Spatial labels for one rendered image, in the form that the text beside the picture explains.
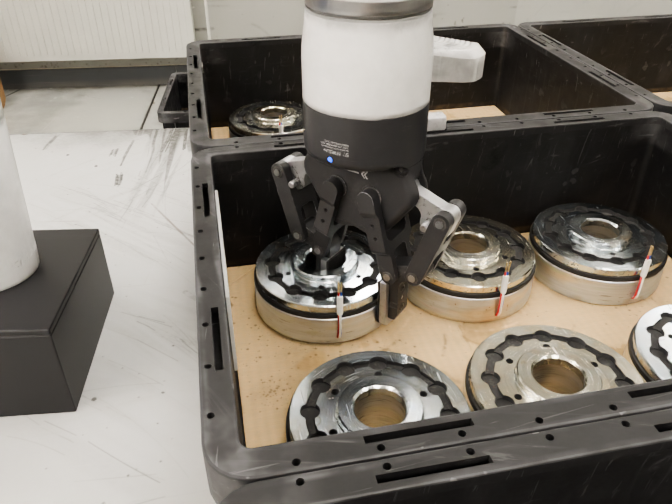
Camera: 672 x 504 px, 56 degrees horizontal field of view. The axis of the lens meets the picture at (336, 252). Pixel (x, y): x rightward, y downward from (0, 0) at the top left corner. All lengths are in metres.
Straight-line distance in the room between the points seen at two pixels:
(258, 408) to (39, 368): 0.24
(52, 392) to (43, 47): 3.06
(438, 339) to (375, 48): 0.21
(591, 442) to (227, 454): 0.14
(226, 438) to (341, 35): 0.20
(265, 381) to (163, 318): 0.29
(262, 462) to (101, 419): 0.37
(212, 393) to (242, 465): 0.04
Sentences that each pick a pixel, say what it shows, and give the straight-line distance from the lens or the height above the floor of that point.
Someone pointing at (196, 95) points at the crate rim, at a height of 0.93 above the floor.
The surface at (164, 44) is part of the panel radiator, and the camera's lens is 3.45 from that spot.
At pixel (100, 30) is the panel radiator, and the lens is 3.49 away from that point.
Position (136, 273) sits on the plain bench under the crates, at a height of 0.70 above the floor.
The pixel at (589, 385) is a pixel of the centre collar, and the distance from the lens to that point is 0.39.
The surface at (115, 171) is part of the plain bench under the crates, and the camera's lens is 1.02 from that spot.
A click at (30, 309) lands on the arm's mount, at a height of 0.79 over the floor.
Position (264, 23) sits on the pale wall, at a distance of 3.50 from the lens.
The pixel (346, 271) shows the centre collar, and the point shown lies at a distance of 0.44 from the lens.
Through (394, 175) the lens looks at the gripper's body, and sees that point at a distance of 0.38.
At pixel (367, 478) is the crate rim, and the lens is 0.25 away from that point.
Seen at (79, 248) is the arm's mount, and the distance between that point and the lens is 0.67.
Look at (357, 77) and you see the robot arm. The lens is 0.34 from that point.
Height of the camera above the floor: 1.13
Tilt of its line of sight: 34 degrees down
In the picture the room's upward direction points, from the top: straight up
